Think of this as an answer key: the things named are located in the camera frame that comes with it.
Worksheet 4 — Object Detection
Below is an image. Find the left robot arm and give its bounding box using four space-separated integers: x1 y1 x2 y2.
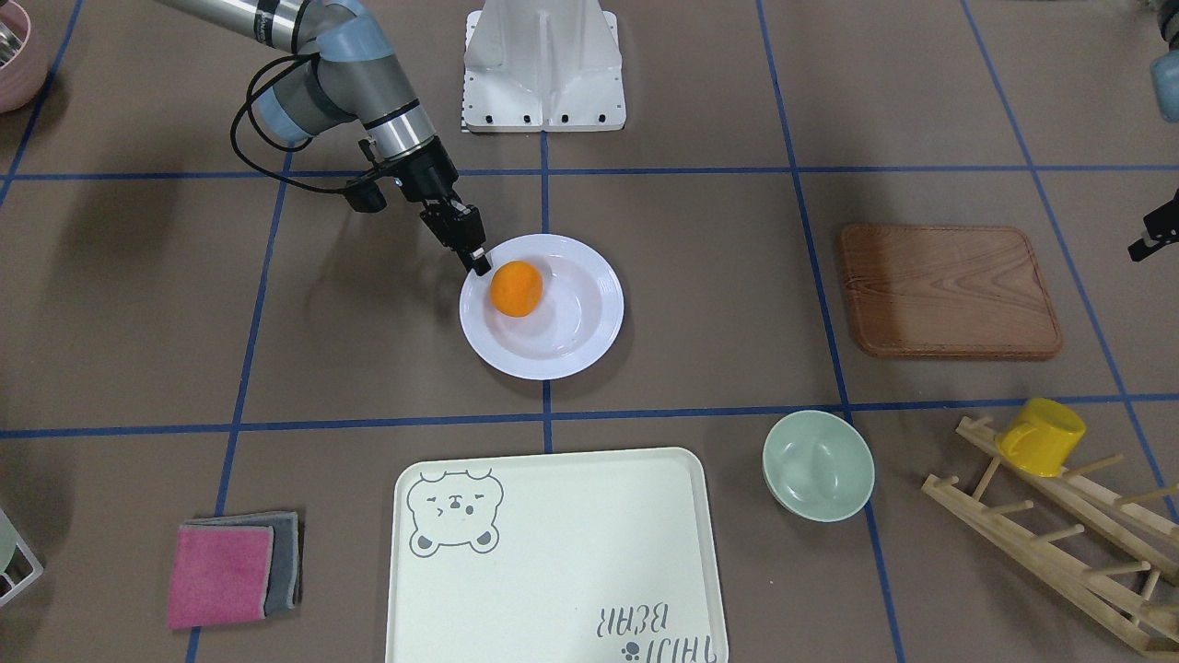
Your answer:
1127 1 1178 262

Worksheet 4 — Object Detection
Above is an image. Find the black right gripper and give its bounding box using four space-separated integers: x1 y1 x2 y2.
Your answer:
376 137 492 276

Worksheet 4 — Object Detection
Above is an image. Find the grey cleaning cloth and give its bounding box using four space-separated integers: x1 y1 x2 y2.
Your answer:
182 511 299 621

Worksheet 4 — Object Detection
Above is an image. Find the white wire cup rack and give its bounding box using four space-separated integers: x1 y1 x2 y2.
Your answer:
1 508 45 608

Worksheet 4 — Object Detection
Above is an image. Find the cream bear serving tray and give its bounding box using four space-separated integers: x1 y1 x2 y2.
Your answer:
384 448 731 662

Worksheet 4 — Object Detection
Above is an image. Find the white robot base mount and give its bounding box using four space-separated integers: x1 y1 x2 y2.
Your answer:
461 1 627 134

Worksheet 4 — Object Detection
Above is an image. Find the light green bowl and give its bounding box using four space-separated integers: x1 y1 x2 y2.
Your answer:
760 411 876 523

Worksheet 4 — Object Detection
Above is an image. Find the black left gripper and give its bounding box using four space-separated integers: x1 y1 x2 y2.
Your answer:
1129 192 1178 262

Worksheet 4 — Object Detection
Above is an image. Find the pink cleaning cloth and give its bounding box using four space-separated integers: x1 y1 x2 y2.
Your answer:
166 525 274 630

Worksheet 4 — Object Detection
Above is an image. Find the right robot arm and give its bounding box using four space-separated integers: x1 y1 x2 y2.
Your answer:
172 1 490 275

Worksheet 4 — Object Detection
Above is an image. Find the white round plate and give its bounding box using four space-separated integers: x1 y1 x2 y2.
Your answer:
457 234 625 380

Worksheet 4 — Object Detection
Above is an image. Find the wooden drying rack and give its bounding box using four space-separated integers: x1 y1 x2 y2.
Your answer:
921 416 1178 662

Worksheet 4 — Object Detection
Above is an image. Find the pink bowl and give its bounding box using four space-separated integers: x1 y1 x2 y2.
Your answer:
1 1 48 114

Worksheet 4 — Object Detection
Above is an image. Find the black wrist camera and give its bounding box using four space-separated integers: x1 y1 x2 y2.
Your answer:
342 177 388 214

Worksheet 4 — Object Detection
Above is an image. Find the brown wooden cutting board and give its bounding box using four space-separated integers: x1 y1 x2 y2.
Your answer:
837 224 1063 361

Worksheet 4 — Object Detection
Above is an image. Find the yellow plastic cup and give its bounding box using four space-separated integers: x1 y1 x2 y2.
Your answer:
997 396 1088 478

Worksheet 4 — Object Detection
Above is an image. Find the orange fruit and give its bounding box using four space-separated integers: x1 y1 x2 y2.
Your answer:
488 261 544 319

